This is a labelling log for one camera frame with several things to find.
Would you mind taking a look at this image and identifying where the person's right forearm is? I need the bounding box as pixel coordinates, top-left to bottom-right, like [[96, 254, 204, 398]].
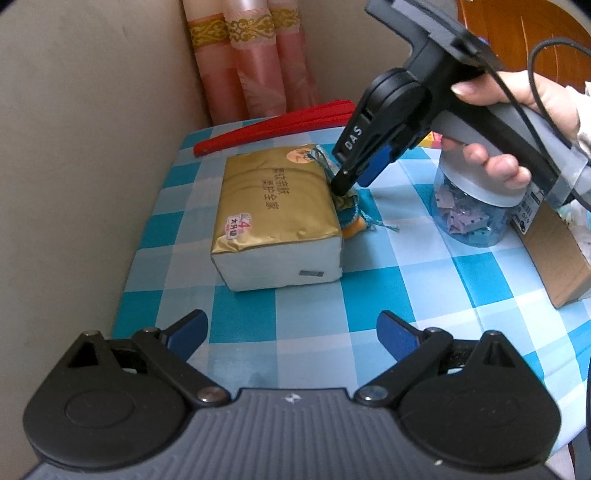
[[571, 82, 591, 158]]

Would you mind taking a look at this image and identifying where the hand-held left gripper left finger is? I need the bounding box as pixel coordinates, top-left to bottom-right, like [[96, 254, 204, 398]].
[[67, 309, 232, 408]]

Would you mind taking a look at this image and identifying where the gold tissue pack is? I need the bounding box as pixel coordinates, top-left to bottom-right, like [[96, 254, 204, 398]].
[[210, 148, 345, 292]]

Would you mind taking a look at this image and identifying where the orange foam earplug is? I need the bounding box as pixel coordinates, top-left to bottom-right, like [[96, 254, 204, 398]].
[[342, 219, 370, 240]]

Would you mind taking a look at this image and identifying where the wooden headboard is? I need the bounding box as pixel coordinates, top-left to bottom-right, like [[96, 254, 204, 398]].
[[455, 0, 591, 90]]

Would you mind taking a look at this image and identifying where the person's right hand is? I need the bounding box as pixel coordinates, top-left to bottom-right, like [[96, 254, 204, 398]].
[[441, 69, 583, 188]]

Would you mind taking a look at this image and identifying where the blue checkered tablecloth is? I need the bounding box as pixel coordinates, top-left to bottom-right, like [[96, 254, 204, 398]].
[[113, 117, 591, 480]]

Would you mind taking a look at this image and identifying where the patterned fabric pouch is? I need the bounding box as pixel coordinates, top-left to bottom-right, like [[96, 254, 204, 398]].
[[314, 144, 400, 234]]

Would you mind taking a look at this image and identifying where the pink curtain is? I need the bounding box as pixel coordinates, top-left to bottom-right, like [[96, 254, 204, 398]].
[[182, 0, 324, 125]]

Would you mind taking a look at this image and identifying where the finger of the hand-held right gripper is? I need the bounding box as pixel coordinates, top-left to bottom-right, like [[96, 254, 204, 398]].
[[329, 104, 384, 195], [358, 131, 426, 188]]

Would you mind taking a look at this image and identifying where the black cable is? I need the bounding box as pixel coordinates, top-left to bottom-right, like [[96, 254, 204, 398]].
[[526, 39, 591, 208]]

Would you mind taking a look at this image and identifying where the clear jar with white lid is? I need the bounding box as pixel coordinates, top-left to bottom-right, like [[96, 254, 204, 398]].
[[429, 138, 536, 247]]

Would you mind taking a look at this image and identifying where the red folding fan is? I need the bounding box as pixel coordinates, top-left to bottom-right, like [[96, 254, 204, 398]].
[[193, 99, 356, 158]]

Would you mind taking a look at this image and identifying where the brown cardboard box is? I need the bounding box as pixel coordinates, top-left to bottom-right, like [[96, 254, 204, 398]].
[[510, 194, 591, 309]]

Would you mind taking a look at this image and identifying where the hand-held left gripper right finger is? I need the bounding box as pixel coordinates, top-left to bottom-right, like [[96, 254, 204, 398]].
[[353, 310, 517, 408]]

